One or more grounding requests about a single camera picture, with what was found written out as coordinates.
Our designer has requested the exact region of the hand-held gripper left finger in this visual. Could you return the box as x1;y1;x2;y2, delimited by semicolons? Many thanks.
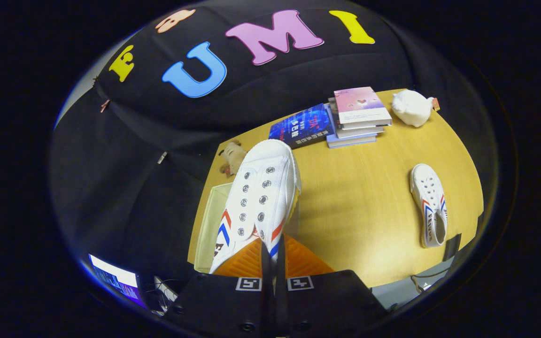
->
165;237;273;338

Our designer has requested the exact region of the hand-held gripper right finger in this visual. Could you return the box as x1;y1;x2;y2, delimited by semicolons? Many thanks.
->
275;234;388;338

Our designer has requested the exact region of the beige fabric storage box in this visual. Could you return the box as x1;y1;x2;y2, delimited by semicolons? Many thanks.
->
194;182;300;274

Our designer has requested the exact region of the white canvas shoe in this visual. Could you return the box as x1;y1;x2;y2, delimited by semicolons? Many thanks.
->
209;139;302;275
410;163;448;248

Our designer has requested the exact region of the computer monitor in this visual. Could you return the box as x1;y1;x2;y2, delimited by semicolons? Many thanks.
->
87;253;148;309

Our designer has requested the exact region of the brown plush toy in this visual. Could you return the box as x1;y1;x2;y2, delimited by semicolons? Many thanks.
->
218;139;248;178

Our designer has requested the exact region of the light blue cover book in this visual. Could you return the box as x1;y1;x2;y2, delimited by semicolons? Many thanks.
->
324;104;378;149

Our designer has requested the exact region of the thick paperback book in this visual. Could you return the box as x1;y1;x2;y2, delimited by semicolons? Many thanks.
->
328;96;386;139

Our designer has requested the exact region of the dark blue cover book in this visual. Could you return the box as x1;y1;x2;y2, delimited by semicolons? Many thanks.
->
269;103;334;149

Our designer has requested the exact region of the pink cover book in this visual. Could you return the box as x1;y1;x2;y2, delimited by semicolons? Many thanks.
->
333;86;393;131

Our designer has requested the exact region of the white plush toy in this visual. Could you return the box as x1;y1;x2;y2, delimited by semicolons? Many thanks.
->
391;89;441;128

